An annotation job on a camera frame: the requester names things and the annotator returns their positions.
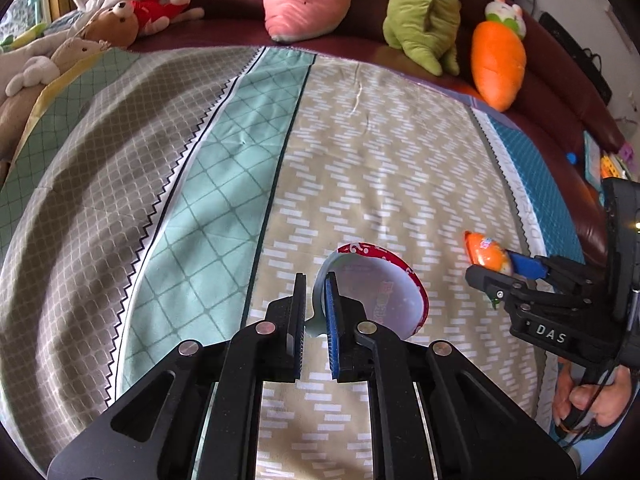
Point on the small blue ball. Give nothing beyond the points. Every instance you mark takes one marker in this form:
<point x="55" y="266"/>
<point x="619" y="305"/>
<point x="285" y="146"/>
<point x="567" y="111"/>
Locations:
<point x="572" y="158"/>

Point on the pink rabbit plush pillow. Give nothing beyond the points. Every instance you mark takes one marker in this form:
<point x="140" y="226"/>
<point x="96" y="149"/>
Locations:
<point x="307" y="0"/>

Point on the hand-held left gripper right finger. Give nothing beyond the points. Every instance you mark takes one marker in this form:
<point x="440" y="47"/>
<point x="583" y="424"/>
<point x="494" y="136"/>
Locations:
<point x="331" y="330"/>

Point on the beige rabbit plush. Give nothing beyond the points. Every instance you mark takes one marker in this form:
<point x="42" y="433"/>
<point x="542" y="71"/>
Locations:
<point x="55" y="62"/>

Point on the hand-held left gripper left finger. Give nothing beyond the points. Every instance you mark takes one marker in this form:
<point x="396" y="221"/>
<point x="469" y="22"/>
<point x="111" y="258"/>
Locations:
<point x="299" y="330"/>

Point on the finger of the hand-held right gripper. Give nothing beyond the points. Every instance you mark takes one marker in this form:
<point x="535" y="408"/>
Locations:
<point x="492" y="280"/>
<point x="527" y="265"/>

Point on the teal book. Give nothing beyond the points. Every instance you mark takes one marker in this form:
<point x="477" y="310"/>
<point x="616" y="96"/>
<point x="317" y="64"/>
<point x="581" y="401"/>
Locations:
<point x="591" y="160"/>

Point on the brown teddy bear red shirt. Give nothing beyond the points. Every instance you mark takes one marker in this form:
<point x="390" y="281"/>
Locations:
<point x="125" y="15"/>

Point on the orange carrot rabbit plush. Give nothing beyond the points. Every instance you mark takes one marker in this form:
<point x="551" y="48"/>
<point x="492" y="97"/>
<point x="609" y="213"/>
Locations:
<point x="500" y="65"/>

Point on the green dinosaur plush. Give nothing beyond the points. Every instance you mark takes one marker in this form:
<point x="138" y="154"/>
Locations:
<point x="425" y="15"/>

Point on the pile of colourful toys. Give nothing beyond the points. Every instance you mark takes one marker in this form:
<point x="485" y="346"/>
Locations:
<point x="620" y="162"/>

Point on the black bag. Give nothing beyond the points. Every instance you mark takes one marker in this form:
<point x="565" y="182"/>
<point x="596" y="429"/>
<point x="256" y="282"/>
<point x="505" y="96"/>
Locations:
<point x="575" y="55"/>

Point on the person's right hand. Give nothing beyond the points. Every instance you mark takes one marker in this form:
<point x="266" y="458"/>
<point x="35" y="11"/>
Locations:
<point x="607" y="400"/>

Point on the dark red leather sofa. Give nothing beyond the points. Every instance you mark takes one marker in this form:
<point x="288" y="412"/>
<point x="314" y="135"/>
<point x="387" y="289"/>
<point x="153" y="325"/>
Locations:
<point x="550" y="90"/>

